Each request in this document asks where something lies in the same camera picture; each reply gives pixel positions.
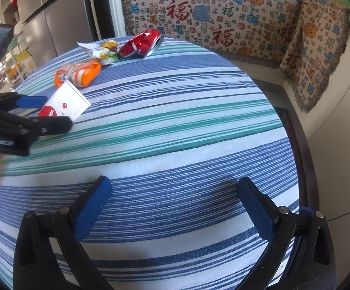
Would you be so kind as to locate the large printed blanket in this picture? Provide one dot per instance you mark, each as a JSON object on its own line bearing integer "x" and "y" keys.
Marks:
{"x": 223, "y": 12}

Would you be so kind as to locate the small printed blanket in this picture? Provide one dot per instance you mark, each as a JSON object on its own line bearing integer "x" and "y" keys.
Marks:
{"x": 317, "y": 51}

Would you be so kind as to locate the crumpled yellow cream wrapper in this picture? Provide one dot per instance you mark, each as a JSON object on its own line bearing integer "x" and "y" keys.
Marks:
{"x": 104, "y": 51}

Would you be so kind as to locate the red foil snack bag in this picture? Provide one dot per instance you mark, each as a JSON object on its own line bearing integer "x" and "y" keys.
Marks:
{"x": 141, "y": 44}

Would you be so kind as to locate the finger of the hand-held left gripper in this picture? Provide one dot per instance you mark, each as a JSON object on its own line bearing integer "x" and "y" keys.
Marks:
{"x": 30, "y": 102}
{"x": 54, "y": 127}

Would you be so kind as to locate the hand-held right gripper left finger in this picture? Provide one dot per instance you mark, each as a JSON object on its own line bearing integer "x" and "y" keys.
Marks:
{"x": 92, "y": 208}

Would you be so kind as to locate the yellow carton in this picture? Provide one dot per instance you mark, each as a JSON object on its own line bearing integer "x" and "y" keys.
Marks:
{"x": 27, "y": 62}

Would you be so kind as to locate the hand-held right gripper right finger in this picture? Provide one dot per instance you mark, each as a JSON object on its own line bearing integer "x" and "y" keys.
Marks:
{"x": 256, "y": 211}

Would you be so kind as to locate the white paper bag red print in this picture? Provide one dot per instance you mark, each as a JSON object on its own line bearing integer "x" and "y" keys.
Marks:
{"x": 67, "y": 102}

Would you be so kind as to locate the orange snack wrapper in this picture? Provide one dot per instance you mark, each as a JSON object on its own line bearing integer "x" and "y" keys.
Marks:
{"x": 83, "y": 73}

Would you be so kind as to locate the steel refrigerator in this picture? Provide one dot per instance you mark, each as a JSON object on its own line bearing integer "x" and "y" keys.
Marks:
{"x": 57, "y": 15}

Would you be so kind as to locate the striped tablecloth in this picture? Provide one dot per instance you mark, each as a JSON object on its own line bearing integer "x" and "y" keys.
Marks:
{"x": 178, "y": 127}

